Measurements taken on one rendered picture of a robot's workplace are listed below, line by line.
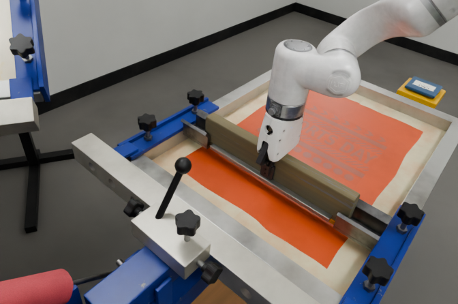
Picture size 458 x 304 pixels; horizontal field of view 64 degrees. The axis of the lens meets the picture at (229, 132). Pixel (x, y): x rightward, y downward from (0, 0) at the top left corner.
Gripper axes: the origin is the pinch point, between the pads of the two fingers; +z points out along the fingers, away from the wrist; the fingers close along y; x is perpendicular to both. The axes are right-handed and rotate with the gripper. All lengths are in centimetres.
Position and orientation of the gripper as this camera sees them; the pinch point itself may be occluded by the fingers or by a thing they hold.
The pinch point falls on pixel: (272, 165)
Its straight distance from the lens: 82.7
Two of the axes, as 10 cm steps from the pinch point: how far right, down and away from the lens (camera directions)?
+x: -7.6, -4.4, 4.7
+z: -0.8, 7.9, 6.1
